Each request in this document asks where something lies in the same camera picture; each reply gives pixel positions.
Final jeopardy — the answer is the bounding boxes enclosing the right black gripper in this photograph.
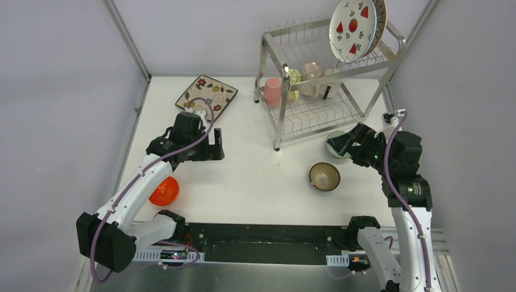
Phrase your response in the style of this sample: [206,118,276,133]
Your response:
[327,122,396,175]

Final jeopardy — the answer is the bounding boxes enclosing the white ribbed mug black handle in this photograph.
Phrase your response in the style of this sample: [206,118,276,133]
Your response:
[319,68,342,100]

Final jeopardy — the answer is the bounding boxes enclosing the pink cup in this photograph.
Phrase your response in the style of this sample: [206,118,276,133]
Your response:
[263,78,282,107]

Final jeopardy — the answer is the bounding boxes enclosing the pale yellow mug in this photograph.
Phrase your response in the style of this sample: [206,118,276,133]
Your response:
[287,69,301,103]

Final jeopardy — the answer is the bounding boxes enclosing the watermelon pattern round plate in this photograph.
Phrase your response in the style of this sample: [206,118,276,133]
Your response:
[329,0,377,63]

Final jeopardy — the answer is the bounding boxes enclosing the brown rim petal pattern plate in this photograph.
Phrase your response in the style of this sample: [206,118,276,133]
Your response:
[366,0,387,55]

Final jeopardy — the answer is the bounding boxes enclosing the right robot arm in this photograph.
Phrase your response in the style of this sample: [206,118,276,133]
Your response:
[327,123,442,291]

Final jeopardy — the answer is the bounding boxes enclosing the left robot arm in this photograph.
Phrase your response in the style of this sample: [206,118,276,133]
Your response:
[76,110,225,276]

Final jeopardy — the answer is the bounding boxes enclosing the steel two-tier dish rack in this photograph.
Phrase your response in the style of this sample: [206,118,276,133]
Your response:
[254,18,407,151]

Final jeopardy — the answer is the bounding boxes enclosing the mint green bowl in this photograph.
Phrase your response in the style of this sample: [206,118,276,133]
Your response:
[326,131,350,159]

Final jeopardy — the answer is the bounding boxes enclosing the dark patterned cream bowl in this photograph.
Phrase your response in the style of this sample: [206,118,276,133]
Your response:
[309,162,341,192]

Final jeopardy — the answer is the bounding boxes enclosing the square floral plate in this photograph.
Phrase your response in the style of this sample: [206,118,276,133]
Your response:
[175,75,238,121]

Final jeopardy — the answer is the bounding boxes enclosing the orange plastic bowl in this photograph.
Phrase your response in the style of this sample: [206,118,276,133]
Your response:
[149,177,180,206]

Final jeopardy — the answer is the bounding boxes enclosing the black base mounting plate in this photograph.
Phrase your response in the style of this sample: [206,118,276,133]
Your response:
[169,223,361,265]

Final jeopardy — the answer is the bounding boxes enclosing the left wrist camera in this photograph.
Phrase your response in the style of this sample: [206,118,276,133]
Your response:
[184,105,214,125]

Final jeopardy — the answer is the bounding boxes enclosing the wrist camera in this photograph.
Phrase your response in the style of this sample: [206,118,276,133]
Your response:
[184,105,214,125]
[382,113,403,139]

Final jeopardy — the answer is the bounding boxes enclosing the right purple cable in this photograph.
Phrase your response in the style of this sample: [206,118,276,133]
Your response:
[382,111,433,292]

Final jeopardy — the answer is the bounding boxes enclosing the purple cable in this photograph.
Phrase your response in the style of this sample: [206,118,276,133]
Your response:
[89,97,215,283]
[382,111,433,292]

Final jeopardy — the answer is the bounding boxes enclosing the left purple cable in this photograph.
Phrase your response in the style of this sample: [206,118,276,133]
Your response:
[89,97,215,283]

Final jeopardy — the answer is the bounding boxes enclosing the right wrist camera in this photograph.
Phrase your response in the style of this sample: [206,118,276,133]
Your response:
[382,113,403,139]

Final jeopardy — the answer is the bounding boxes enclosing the right white cable duct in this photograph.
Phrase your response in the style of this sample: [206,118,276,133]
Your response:
[326,254,350,267]

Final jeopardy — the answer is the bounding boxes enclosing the white cable duct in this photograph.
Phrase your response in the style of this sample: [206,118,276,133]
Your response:
[326,254,350,267]
[133,247,197,263]

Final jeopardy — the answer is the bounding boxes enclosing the left white cable duct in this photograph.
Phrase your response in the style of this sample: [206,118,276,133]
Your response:
[133,247,197,263]

